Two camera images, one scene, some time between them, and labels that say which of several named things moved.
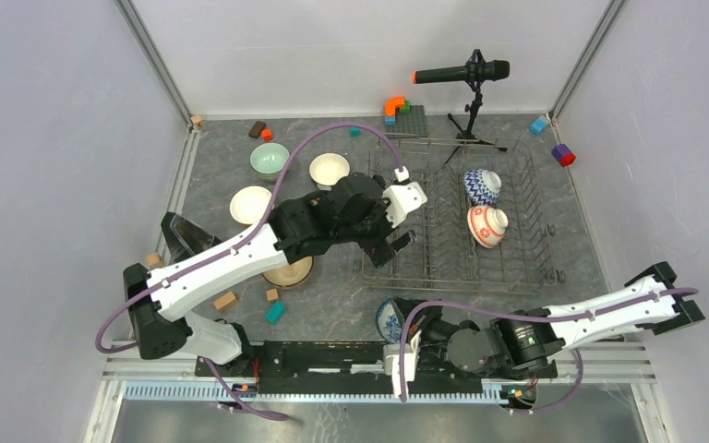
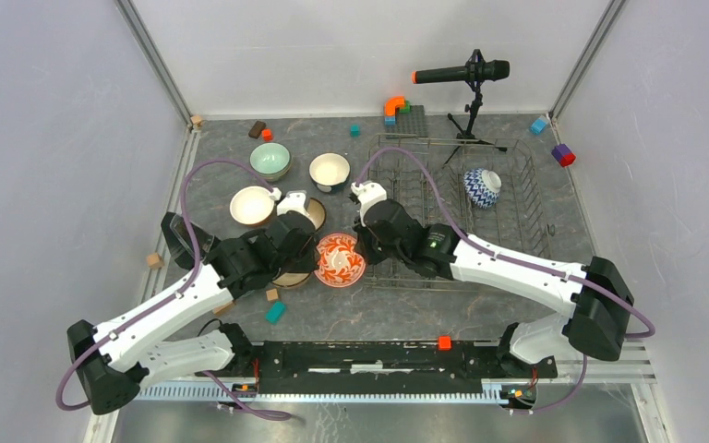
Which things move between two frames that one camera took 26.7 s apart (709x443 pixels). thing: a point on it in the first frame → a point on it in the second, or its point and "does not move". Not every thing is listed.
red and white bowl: [486, 225] → [340, 266]
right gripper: [422, 319] → [362, 233]
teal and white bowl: [327, 168] does not move
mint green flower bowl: [268, 160] does not move
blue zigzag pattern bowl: [482, 186] does not move
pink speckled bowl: [292, 274] does not move
